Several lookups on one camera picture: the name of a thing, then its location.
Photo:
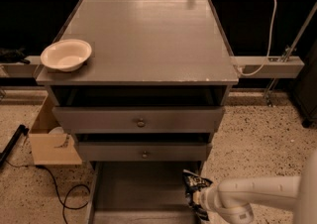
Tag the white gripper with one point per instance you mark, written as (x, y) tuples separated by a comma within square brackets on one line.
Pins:
[(210, 198)]

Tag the black bar on floor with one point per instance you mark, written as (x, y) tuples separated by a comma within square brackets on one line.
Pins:
[(21, 130)]

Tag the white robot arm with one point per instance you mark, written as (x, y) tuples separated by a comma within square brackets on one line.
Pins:
[(232, 198)]

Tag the grey middle drawer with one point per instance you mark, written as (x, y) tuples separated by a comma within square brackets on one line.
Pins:
[(162, 147)]

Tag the dark cart at right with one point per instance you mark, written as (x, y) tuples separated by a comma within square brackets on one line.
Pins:
[(304, 92)]

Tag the white bowl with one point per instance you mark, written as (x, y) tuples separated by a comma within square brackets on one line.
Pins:
[(66, 55)]

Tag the cardboard box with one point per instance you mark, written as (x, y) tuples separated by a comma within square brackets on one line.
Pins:
[(51, 146)]

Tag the blue chip bag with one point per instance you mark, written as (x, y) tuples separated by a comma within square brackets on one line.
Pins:
[(193, 184)]

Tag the round top drawer knob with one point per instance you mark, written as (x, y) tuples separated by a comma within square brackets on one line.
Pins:
[(141, 123)]

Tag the grey bottom drawer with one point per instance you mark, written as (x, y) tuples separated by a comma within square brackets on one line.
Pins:
[(140, 193)]

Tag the round drawer knob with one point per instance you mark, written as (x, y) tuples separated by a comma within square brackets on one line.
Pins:
[(141, 123), (145, 155)]

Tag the grey drawer cabinet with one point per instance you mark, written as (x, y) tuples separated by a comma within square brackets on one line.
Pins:
[(145, 43)]

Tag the grey top drawer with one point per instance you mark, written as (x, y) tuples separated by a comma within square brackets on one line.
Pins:
[(117, 109)]

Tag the round middle drawer knob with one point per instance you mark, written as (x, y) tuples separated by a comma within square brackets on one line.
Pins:
[(145, 155)]

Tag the grey drawer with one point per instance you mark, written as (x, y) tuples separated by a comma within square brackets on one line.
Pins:
[(162, 147), (117, 109), (140, 193)]

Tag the black object on rail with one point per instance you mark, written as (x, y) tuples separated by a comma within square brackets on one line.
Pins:
[(13, 56)]

